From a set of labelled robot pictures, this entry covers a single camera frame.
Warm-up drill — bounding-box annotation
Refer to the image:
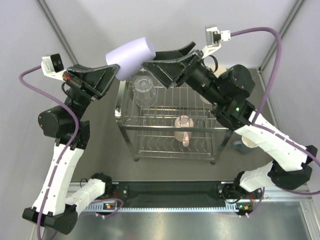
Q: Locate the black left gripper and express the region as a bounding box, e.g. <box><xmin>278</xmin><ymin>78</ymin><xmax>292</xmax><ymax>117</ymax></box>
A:
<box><xmin>62</xmin><ymin>63</ymin><xmax>121</xmax><ymax>124</ymax></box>

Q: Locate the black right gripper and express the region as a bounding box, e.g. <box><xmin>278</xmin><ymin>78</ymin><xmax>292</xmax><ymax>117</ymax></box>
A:
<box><xmin>141</xmin><ymin>42</ymin><xmax>225</xmax><ymax>107</ymax></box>

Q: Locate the lavender cup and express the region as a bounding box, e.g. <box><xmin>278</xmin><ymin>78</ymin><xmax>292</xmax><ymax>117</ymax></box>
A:
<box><xmin>105</xmin><ymin>37</ymin><xmax>156</xmax><ymax>81</ymax></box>

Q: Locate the clear plastic cup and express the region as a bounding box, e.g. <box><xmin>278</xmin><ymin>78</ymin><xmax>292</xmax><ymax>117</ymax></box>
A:
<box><xmin>133</xmin><ymin>76</ymin><xmax>158</xmax><ymax>108</ymax></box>

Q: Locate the beige tumbler cup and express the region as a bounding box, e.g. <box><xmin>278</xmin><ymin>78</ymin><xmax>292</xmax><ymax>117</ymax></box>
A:
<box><xmin>199</xmin><ymin>65</ymin><xmax>228</xmax><ymax>105</ymax></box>

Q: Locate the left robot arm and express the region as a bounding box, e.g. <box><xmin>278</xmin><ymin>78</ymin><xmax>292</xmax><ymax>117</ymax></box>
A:
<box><xmin>22</xmin><ymin>64</ymin><xmax>119</xmax><ymax>235</ymax></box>

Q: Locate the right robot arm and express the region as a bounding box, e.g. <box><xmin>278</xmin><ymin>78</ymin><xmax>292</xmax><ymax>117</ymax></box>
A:
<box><xmin>142</xmin><ymin>42</ymin><xmax>317</xmax><ymax>199</ymax></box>

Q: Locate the steel two-tier dish rack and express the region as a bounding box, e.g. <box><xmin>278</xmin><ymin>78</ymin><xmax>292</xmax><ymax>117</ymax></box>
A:
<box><xmin>115</xmin><ymin>70</ymin><xmax>233</xmax><ymax>165</ymax></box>

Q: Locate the blue-grey mug white inside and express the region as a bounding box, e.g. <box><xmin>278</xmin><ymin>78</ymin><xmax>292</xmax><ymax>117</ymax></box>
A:
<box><xmin>232</xmin><ymin>135</ymin><xmax>258</xmax><ymax>154</ymax></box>

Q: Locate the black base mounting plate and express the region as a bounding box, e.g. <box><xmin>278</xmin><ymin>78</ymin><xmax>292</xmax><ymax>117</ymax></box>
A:
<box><xmin>112</xmin><ymin>181</ymin><xmax>225</xmax><ymax>208</ymax></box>

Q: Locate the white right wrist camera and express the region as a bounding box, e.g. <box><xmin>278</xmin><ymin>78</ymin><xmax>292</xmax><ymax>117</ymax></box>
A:
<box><xmin>202</xmin><ymin>25</ymin><xmax>231</xmax><ymax>59</ymax></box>

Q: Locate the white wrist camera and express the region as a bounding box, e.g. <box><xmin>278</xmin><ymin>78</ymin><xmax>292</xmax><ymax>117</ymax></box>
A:
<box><xmin>41</xmin><ymin>53</ymin><xmax>65</xmax><ymax>80</ymax></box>
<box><xmin>202</xmin><ymin>25</ymin><xmax>231</xmax><ymax>59</ymax></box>

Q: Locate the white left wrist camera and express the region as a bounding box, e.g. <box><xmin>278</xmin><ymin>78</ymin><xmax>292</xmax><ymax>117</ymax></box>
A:
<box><xmin>41</xmin><ymin>53</ymin><xmax>65</xmax><ymax>80</ymax></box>

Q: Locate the grey slotted cable duct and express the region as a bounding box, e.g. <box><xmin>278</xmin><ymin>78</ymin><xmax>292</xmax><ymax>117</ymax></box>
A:
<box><xmin>83</xmin><ymin>201</ymin><xmax>250</xmax><ymax>213</ymax></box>

